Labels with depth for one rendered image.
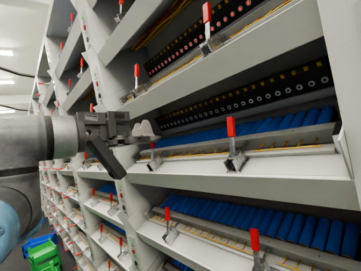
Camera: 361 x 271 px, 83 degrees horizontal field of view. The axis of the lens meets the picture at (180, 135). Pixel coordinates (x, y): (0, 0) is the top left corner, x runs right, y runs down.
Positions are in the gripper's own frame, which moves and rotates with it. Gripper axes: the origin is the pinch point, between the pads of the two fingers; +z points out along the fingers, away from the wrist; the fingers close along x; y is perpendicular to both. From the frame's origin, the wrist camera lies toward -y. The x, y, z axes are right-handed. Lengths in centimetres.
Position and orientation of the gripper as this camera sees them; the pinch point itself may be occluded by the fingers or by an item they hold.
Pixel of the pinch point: (154, 140)
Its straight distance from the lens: 57.3
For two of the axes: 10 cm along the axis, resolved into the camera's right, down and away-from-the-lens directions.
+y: -1.2, -9.9, 0.7
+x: -6.2, 1.3, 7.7
